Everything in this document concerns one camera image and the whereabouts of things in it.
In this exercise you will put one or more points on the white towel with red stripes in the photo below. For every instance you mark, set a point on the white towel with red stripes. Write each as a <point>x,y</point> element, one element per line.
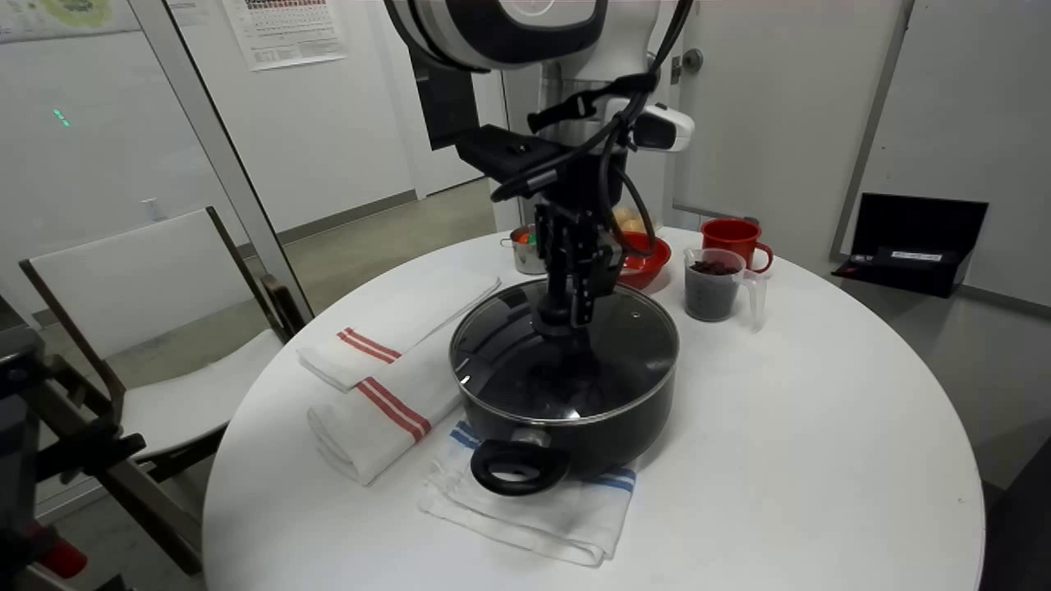
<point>406,323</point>
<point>378,423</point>

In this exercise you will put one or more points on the white folding chair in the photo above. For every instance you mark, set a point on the white folding chair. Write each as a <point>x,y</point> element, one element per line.
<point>143,291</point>

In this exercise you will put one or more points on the red mug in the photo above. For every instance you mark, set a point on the red mug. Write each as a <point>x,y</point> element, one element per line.
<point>730,234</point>

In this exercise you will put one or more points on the small clear jar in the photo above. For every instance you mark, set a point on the small clear jar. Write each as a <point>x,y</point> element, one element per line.
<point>528,251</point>

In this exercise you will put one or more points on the clear measuring cup, dark contents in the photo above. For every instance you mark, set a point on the clear measuring cup, dark contents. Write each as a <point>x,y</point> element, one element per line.
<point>711,291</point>

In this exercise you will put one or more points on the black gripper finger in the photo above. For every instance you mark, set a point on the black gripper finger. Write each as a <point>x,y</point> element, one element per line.
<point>596,280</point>
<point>559,284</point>

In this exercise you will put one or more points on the red bowl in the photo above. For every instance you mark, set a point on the red bowl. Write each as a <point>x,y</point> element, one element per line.
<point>647,264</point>

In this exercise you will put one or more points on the black equipment stand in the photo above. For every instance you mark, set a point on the black equipment stand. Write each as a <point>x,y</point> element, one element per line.
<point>34,438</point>

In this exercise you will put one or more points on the open black case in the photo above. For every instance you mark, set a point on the open black case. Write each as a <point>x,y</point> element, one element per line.
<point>921,234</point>

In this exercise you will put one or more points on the white towel with blue stripes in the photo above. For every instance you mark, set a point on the white towel with blue stripes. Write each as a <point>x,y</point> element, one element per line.
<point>545,524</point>

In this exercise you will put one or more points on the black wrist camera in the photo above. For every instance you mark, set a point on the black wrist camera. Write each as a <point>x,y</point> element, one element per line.
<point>513,159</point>

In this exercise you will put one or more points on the white wall poster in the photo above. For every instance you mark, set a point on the white wall poster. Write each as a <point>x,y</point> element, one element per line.
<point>285,29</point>

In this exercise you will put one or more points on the glass pot lid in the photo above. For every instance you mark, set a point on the glass pot lid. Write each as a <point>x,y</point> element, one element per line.
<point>569,363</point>

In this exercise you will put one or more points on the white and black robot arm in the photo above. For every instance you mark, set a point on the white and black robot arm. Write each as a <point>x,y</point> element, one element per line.
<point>494,29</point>

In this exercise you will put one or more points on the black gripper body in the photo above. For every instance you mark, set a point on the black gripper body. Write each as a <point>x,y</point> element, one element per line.
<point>578,218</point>

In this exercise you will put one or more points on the wall poster with green print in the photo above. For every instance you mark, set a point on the wall poster with green print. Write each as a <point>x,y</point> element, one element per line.
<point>61,14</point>

